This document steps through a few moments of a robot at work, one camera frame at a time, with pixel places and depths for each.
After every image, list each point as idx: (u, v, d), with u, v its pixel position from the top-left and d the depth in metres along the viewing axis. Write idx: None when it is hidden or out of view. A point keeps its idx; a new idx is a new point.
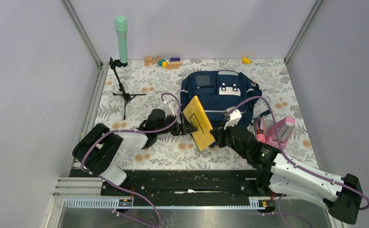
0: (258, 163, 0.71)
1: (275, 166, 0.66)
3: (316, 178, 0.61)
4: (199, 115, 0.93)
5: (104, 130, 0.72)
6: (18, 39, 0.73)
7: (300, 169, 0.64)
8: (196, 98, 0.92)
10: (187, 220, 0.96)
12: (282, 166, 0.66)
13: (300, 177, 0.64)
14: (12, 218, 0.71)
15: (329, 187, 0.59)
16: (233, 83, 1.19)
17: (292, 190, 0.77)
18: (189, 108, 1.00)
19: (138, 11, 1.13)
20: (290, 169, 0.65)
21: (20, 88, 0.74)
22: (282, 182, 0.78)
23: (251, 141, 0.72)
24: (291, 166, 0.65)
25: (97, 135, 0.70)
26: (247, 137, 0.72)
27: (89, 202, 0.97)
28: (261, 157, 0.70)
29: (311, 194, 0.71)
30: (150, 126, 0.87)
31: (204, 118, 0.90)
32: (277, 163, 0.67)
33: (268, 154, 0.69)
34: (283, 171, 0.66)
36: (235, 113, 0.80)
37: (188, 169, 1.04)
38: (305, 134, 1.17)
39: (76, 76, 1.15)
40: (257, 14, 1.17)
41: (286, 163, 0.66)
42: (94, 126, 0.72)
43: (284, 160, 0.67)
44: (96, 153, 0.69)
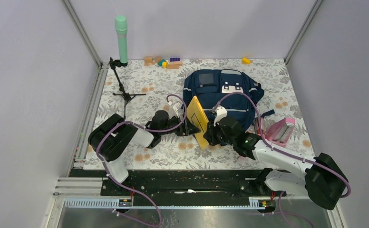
0: (243, 149, 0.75)
1: (255, 151, 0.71)
3: (289, 158, 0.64)
4: (198, 114, 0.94)
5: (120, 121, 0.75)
6: (18, 40, 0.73)
7: (276, 150, 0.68)
8: (194, 98, 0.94)
10: (187, 220, 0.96)
12: (260, 149, 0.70)
13: (276, 158, 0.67)
14: (12, 218, 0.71)
15: (300, 165, 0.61)
16: (236, 82, 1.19)
17: (282, 183, 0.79)
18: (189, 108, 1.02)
19: (138, 12, 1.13)
20: (267, 151, 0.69)
21: (20, 89, 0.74)
22: (276, 176, 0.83)
23: (236, 128, 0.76)
24: (268, 149, 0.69)
25: (113, 124, 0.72)
26: (231, 123, 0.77)
27: (88, 202, 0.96)
28: (245, 144, 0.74)
29: (296, 182, 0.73)
30: (153, 127, 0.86)
31: (202, 118, 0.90)
32: (256, 147, 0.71)
33: (252, 140, 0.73)
34: (261, 154, 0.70)
36: (219, 109, 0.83)
37: (188, 169, 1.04)
38: (305, 134, 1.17)
39: (76, 76, 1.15)
40: (257, 14, 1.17)
41: (264, 146, 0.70)
42: (112, 115, 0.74)
43: (263, 145, 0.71)
44: (111, 137, 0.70)
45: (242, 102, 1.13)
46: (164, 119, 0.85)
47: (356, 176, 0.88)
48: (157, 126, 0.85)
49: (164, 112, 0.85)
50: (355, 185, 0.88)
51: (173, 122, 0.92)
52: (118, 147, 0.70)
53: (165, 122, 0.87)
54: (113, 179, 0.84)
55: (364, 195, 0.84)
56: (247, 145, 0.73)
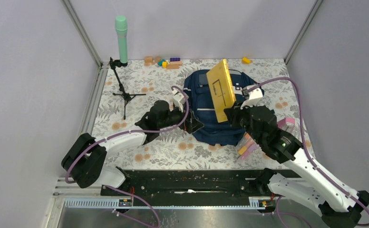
0: (274, 150, 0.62)
1: (294, 161, 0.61)
3: (332, 186, 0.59)
4: (223, 81, 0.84)
5: (90, 141, 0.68)
6: (18, 39, 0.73)
7: (319, 173, 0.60)
8: (225, 63, 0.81)
10: (187, 220, 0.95)
12: (301, 164, 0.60)
13: (314, 179, 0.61)
14: (12, 218, 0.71)
15: (343, 199, 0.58)
16: (236, 82, 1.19)
17: (288, 192, 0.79)
18: (214, 73, 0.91)
19: (138, 12, 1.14)
20: (308, 169, 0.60)
21: (21, 89, 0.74)
22: (282, 183, 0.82)
23: (271, 124, 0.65)
24: (311, 166, 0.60)
25: (82, 147, 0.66)
26: (268, 119, 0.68)
27: (89, 202, 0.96)
28: (278, 144, 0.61)
29: (308, 198, 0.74)
30: (151, 120, 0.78)
31: (227, 87, 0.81)
32: (296, 158, 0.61)
33: (288, 145, 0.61)
34: (299, 168, 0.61)
36: (256, 92, 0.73)
37: (188, 169, 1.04)
38: (305, 134, 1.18)
39: (76, 76, 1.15)
40: (257, 15, 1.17)
41: (305, 161, 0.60)
42: (79, 137, 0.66)
43: (304, 158, 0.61)
44: (81, 165, 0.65)
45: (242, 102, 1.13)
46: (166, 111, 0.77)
47: (356, 176, 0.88)
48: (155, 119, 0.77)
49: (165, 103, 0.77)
50: (355, 185, 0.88)
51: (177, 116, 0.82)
52: (87, 175, 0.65)
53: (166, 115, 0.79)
54: (109, 186, 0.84)
55: None
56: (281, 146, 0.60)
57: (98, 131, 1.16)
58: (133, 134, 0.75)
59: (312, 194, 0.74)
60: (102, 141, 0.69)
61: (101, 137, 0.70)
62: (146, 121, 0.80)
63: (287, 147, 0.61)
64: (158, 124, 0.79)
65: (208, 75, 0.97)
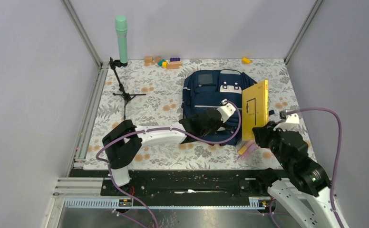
0: (299, 179, 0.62)
1: (316, 197, 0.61)
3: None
4: (257, 102, 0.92)
5: (130, 129, 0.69)
6: (18, 39, 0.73)
7: (334, 216, 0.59)
8: (265, 84, 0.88)
10: (186, 220, 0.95)
12: (320, 201, 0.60)
13: (324, 217, 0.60)
14: (12, 219, 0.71)
15: None
16: (235, 81, 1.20)
17: (286, 203, 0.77)
18: (251, 92, 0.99)
19: (138, 11, 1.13)
20: (325, 208, 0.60)
21: (21, 89, 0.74)
22: (282, 193, 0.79)
23: (301, 152, 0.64)
24: (328, 207, 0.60)
25: (122, 131, 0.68)
26: (298, 145, 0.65)
27: (89, 202, 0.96)
28: (305, 175, 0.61)
29: (304, 219, 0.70)
30: (199, 122, 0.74)
31: (264, 108, 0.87)
32: (320, 195, 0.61)
33: (317, 178, 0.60)
34: (317, 204, 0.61)
36: (292, 117, 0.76)
37: (188, 169, 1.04)
38: (305, 134, 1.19)
39: (76, 76, 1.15)
40: (258, 14, 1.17)
41: (326, 201, 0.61)
42: (121, 122, 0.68)
43: (325, 198, 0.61)
44: (115, 147, 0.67)
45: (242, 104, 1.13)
46: (216, 120, 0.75)
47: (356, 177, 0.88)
48: (201, 123, 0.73)
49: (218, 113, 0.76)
50: (355, 186, 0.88)
51: (218, 125, 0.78)
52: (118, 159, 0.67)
53: (214, 124, 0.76)
54: (113, 181, 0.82)
55: (362, 195, 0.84)
56: (307, 176, 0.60)
57: (98, 131, 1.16)
58: (173, 131, 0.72)
59: (310, 217, 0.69)
60: (141, 131, 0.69)
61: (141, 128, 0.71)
62: (191, 122, 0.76)
63: (315, 182, 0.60)
64: (202, 129, 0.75)
65: (245, 92, 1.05)
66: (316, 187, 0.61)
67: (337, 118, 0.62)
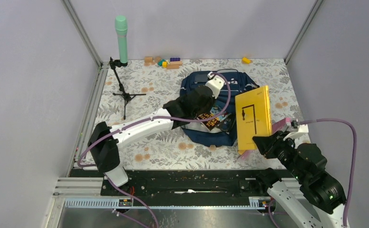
0: (315, 194, 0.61)
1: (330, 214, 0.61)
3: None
4: (259, 110, 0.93)
5: (104, 131, 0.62)
6: (18, 39, 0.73)
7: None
8: (267, 91, 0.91)
10: (187, 220, 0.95)
12: (334, 218, 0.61)
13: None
14: (12, 218, 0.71)
15: None
16: (232, 78, 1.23)
17: (285, 204, 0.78)
18: (249, 99, 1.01)
19: (138, 11, 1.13)
20: (337, 225, 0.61)
21: (20, 88, 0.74)
22: (283, 195, 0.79)
23: (319, 167, 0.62)
24: (340, 223, 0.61)
25: (98, 135, 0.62)
26: (317, 160, 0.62)
27: (89, 202, 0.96)
28: (322, 191, 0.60)
29: (303, 222, 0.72)
30: (188, 102, 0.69)
31: (266, 116, 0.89)
32: (334, 212, 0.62)
33: (334, 196, 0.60)
34: (329, 220, 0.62)
36: (302, 127, 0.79)
37: (188, 169, 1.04)
38: (305, 134, 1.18)
39: (76, 76, 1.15)
40: (258, 14, 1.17)
41: (339, 217, 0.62)
42: (96, 125, 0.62)
43: (338, 214, 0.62)
44: (97, 153, 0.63)
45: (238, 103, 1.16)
46: (208, 98, 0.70)
47: (356, 177, 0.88)
48: (191, 102, 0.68)
49: (208, 90, 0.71)
50: (355, 185, 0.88)
51: (211, 103, 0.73)
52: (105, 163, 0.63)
53: (206, 102, 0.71)
54: (111, 181, 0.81)
55: (362, 195, 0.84)
56: (325, 194, 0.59)
57: None
58: (155, 121, 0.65)
59: (309, 220, 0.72)
60: (117, 132, 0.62)
61: (116, 128, 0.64)
62: (180, 104, 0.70)
63: (331, 199, 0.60)
64: (193, 109, 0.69)
65: (242, 99, 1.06)
66: (332, 204, 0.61)
67: (353, 130, 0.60)
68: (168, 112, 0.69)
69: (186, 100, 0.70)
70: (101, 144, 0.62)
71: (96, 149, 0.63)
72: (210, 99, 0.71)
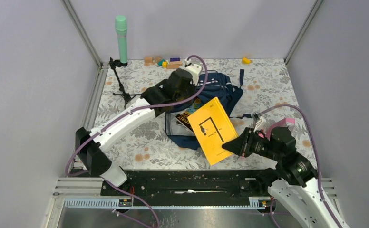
0: (287, 172, 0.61)
1: (304, 188, 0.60)
3: (331, 220, 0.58)
4: (217, 117, 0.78)
5: (85, 136, 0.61)
6: (18, 40, 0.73)
7: (325, 206, 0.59)
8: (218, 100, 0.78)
10: (187, 220, 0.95)
12: (309, 193, 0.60)
13: (316, 209, 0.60)
14: (12, 218, 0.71)
15: None
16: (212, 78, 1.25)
17: (286, 203, 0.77)
18: (203, 110, 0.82)
19: (138, 12, 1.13)
20: (315, 199, 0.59)
21: (20, 88, 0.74)
22: (283, 193, 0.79)
23: (290, 147, 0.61)
24: (318, 197, 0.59)
25: (80, 141, 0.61)
26: (287, 139, 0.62)
27: (88, 202, 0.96)
28: (293, 167, 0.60)
29: (305, 218, 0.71)
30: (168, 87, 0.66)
31: (226, 126, 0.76)
32: (307, 185, 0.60)
33: (305, 171, 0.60)
34: (306, 195, 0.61)
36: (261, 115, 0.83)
37: (188, 169, 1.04)
38: (305, 134, 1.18)
39: (76, 76, 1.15)
40: (258, 14, 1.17)
41: (315, 192, 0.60)
42: (76, 132, 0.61)
43: (314, 189, 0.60)
44: (84, 159, 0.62)
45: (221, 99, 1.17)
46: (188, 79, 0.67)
47: (355, 177, 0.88)
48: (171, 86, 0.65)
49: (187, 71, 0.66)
50: (355, 185, 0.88)
51: (191, 88, 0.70)
52: (96, 168, 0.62)
53: (186, 86, 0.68)
54: (110, 183, 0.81)
55: (362, 195, 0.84)
56: (296, 172, 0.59)
57: None
58: (135, 114, 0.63)
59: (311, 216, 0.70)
60: (97, 135, 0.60)
61: (96, 130, 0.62)
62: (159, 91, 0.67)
63: (301, 173, 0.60)
64: (175, 93, 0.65)
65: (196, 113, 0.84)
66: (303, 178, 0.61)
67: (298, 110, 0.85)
68: (147, 101, 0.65)
69: (165, 87, 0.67)
70: (86, 149, 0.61)
71: (82, 155, 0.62)
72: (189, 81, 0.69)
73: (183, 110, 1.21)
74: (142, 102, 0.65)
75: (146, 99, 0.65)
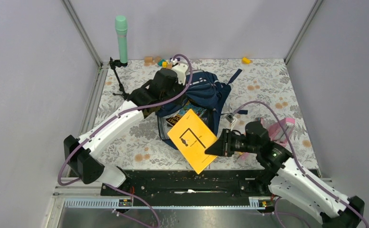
0: (267, 160, 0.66)
1: (284, 170, 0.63)
3: (321, 192, 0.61)
4: (197, 127, 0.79)
5: (74, 144, 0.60)
6: (18, 39, 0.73)
7: (309, 179, 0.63)
8: (193, 111, 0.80)
10: (186, 220, 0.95)
12: (291, 172, 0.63)
13: (304, 186, 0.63)
14: (12, 219, 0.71)
15: (333, 203, 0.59)
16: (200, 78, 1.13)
17: (290, 195, 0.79)
18: (179, 124, 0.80)
19: (138, 12, 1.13)
20: (298, 176, 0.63)
21: (20, 88, 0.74)
22: (284, 185, 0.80)
23: (264, 138, 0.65)
24: (300, 173, 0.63)
25: (69, 149, 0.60)
26: (260, 131, 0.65)
27: (88, 202, 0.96)
28: (270, 156, 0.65)
29: (309, 204, 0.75)
30: (154, 87, 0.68)
31: (206, 132, 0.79)
32: (286, 166, 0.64)
33: (280, 156, 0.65)
34: (290, 176, 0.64)
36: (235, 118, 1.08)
37: (187, 169, 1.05)
38: (305, 134, 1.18)
39: (76, 76, 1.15)
40: (257, 14, 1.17)
41: (295, 169, 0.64)
42: (64, 140, 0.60)
43: (294, 166, 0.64)
44: (76, 167, 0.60)
45: (212, 99, 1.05)
46: (173, 79, 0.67)
47: (356, 177, 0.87)
48: (157, 87, 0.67)
49: (172, 71, 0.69)
50: (355, 185, 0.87)
51: (178, 87, 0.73)
52: (88, 175, 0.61)
53: (171, 85, 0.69)
54: (109, 184, 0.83)
55: (363, 195, 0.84)
56: (275, 160, 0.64)
57: None
58: (123, 117, 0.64)
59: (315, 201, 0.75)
60: (86, 141, 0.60)
61: (85, 137, 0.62)
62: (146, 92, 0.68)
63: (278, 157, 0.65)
64: (160, 93, 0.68)
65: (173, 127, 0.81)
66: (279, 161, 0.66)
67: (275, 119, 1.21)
68: (134, 102, 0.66)
69: (151, 87, 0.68)
70: (76, 157, 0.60)
71: (73, 164, 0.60)
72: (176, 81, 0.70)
73: (174, 114, 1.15)
74: (130, 104, 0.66)
75: (134, 101, 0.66)
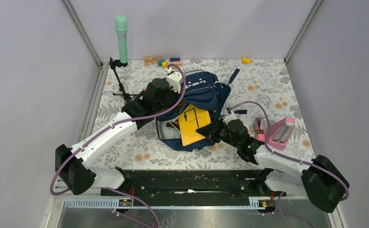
0: (246, 154, 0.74)
1: (256, 155, 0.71)
3: (286, 160, 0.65)
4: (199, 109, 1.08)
5: (66, 154, 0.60)
6: (18, 39, 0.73)
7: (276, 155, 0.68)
8: None
10: (186, 220, 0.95)
12: (261, 154, 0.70)
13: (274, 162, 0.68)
14: (11, 219, 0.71)
15: (297, 166, 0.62)
16: (199, 78, 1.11)
17: (282, 183, 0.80)
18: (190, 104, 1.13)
19: (138, 12, 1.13)
20: (268, 156, 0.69)
21: (20, 89, 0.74)
22: (276, 176, 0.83)
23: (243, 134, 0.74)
24: (268, 153, 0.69)
25: (62, 159, 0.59)
26: (240, 128, 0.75)
27: (89, 202, 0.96)
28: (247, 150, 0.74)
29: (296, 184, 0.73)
30: (147, 98, 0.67)
31: (204, 115, 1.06)
32: (257, 151, 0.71)
33: (254, 146, 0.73)
34: (263, 158, 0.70)
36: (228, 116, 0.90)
37: (188, 169, 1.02)
38: (305, 134, 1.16)
39: (76, 76, 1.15)
40: (257, 15, 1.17)
41: (265, 150, 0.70)
42: (55, 150, 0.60)
43: (264, 148, 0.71)
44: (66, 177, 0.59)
45: (211, 101, 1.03)
46: (165, 90, 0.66)
47: (355, 177, 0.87)
48: (150, 99, 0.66)
49: (165, 81, 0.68)
50: (355, 185, 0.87)
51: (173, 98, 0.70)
52: (79, 185, 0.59)
53: (164, 95, 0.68)
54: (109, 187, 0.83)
55: (363, 195, 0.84)
56: (250, 151, 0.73)
57: None
58: (117, 127, 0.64)
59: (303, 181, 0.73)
60: (79, 151, 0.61)
61: (77, 146, 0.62)
62: (140, 103, 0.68)
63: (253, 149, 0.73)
64: (154, 104, 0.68)
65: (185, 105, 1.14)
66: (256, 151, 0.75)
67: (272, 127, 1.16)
68: (129, 114, 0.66)
69: (144, 98, 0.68)
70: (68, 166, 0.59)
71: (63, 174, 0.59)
72: (169, 90, 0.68)
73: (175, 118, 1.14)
74: (124, 115, 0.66)
75: (128, 113, 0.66)
